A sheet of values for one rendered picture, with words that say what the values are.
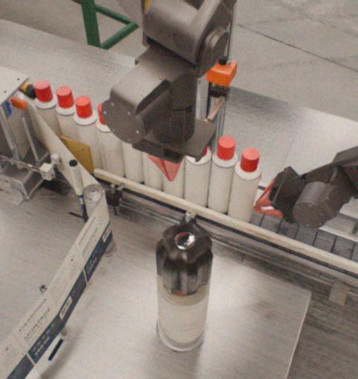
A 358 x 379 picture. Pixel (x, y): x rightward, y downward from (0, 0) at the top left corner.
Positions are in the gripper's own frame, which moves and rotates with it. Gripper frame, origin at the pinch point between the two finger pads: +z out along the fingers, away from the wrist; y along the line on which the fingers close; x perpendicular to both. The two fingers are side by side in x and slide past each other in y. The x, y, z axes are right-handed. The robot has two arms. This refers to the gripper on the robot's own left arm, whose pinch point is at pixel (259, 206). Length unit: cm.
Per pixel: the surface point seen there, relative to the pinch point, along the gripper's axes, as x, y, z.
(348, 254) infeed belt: 18.9, -0.1, -8.1
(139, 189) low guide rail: -18.6, 4.7, 17.6
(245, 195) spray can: -5.5, 3.0, -2.8
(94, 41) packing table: -52, -117, 124
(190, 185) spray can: -13.2, 3.6, 5.9
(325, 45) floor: 48, -206, 78
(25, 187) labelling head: -37, 15, 31
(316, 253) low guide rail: 11.9, 4.8, -6.7
